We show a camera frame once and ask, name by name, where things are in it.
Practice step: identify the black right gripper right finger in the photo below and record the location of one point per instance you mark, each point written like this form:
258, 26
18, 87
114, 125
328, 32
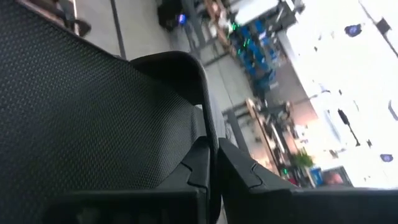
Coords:
245, 193

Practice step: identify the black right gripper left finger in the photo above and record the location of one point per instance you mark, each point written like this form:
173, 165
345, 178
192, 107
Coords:
196, 174

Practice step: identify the wooden background table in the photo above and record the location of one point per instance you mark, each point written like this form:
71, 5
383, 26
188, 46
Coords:
262, 137

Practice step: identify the green background plant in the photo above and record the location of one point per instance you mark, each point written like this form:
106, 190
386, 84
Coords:
302, 160

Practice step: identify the blue bin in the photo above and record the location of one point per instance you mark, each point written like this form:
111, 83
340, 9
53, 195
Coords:
316, 176

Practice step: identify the blue storage bins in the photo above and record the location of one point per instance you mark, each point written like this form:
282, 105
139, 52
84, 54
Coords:
258, 56

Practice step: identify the black computer with blue light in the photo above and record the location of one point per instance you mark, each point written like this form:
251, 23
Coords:
171, 14

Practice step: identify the black aluminium table frame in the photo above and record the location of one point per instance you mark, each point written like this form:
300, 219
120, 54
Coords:
84, 28

